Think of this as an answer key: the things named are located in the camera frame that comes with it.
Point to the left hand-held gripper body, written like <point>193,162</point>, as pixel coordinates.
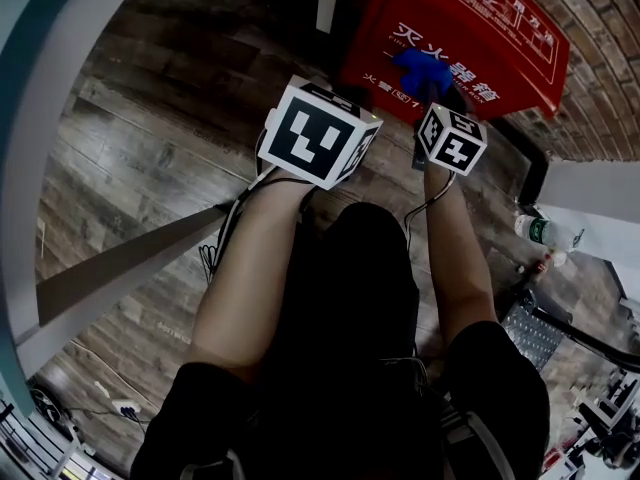
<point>312,135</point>

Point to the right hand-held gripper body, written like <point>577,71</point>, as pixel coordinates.
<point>452,140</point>

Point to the blue wiping cloth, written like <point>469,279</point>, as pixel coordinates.
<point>420,70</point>

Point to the red fire extinguisher box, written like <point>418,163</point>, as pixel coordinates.
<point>450,23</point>

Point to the person's left forearm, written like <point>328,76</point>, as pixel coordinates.
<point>250,268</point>

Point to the person's right forearm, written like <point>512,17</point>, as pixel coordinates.
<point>457,268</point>

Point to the clear water bottle green label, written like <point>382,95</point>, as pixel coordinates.
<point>545,232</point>

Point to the small red drink bottle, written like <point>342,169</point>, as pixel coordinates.
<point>541,266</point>

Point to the crumpled white paper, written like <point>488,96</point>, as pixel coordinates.
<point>559,258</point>

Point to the person's black clothing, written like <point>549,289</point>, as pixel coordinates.
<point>345,368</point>

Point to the white power strip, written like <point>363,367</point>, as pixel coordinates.
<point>126,408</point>

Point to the black metal rack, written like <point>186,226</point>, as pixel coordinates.
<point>30,443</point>

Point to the light blue table white frame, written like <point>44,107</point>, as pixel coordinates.
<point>55,93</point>

